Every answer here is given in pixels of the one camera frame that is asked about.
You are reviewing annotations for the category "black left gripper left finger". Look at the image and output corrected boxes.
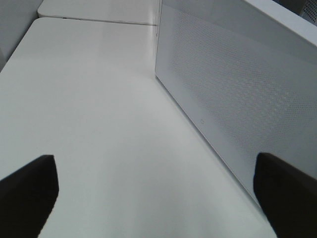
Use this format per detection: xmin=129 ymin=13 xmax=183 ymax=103
xmin=0 ymin=155 xmax=59 ymax=238

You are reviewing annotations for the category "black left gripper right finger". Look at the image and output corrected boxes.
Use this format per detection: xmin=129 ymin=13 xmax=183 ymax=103
xmin=253 ymin=152 xmax=317 ymax=238

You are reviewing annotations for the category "white microwave door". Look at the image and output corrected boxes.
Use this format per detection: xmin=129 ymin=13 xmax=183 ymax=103
xmin=155 ymin=0 xmax=317 ymax=195

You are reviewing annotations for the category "white microwave oven body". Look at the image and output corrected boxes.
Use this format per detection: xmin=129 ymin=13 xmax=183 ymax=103
xmin=271 ymin=0 xmax=317 ymax=26

